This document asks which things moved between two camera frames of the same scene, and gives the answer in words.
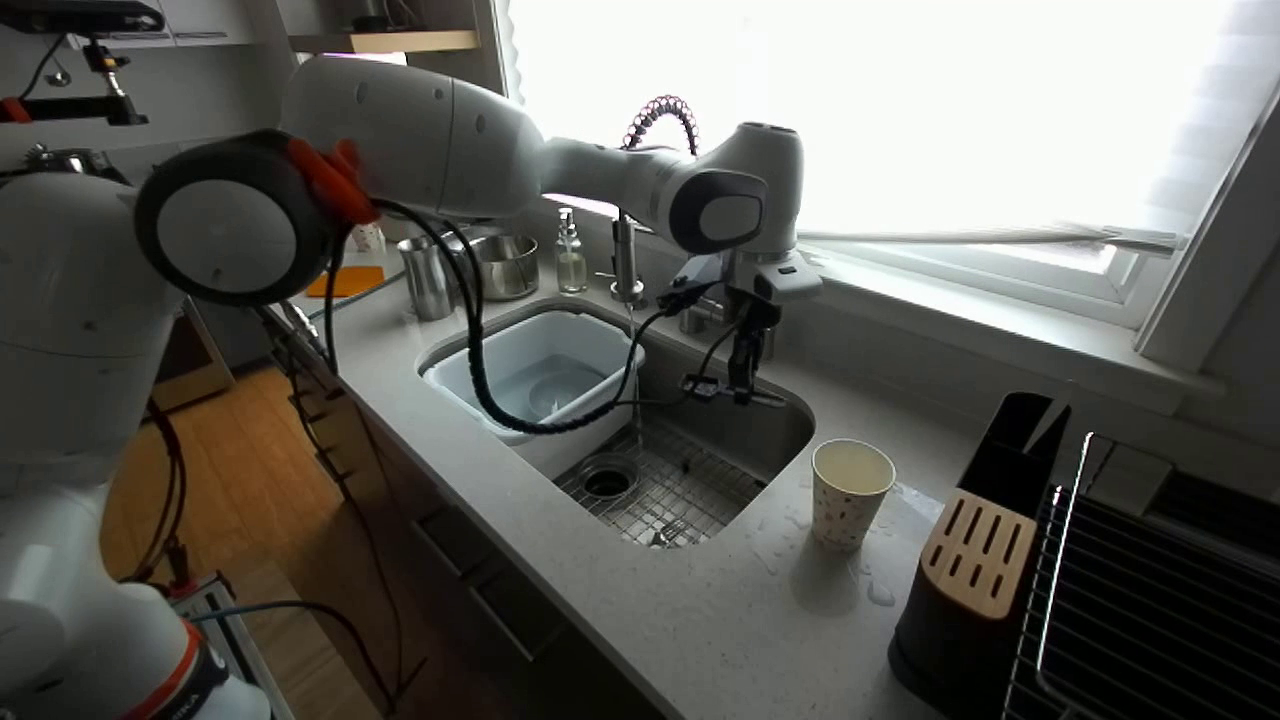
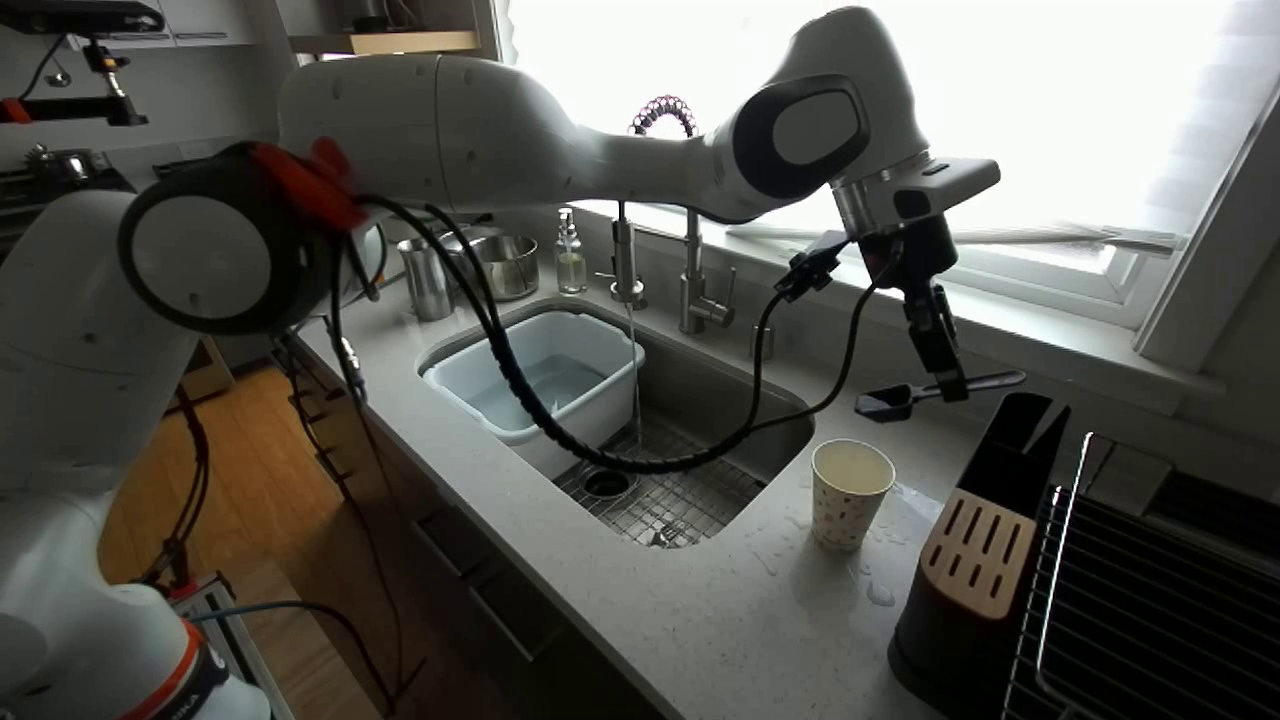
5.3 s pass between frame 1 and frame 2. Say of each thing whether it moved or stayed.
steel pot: stayed
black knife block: stayed
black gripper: moved
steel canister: stayed
